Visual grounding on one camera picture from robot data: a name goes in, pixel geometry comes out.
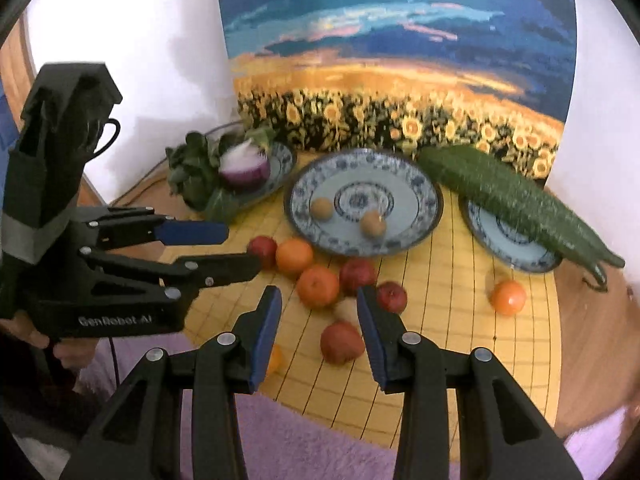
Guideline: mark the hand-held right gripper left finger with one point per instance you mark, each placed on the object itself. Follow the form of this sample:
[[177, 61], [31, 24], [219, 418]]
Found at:
[[265, 340]]

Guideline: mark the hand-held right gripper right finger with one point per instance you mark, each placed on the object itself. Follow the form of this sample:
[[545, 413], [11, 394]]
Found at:
[[372, 340]]

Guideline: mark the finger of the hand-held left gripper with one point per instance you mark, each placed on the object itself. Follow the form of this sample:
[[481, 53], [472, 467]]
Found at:
[[192, 232], [225, 267]]

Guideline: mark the large red plum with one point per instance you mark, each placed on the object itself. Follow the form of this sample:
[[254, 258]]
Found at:
[[341, 342]]

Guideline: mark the large blue patterned plate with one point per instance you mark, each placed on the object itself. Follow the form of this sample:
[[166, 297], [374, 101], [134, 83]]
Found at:
[[400, 200]]

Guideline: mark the person's left hand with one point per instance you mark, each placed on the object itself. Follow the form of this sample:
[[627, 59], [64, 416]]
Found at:
[[75, 355]]

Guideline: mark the green leafy vegetable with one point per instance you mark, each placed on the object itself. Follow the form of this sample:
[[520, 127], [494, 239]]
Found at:
[[192, 170]]

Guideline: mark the yellow grid board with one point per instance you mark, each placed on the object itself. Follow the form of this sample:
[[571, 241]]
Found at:
[[440, 350]]

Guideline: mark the halved red onion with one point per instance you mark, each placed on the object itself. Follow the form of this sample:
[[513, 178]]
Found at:
[[245, 167]]

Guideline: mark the purple fluffy blanket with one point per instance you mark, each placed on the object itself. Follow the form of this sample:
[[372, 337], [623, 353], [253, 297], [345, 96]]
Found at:
[[300, 445]]

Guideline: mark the small blue patterned plate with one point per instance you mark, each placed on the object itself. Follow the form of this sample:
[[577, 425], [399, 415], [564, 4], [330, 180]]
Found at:
[[282, 160]]

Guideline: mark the long green cucumber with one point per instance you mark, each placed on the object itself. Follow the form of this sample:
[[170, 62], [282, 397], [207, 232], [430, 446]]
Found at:
[[500, 175]]

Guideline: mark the sunflower field painting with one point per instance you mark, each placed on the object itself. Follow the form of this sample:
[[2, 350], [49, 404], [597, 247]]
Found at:
[[400, 35]]

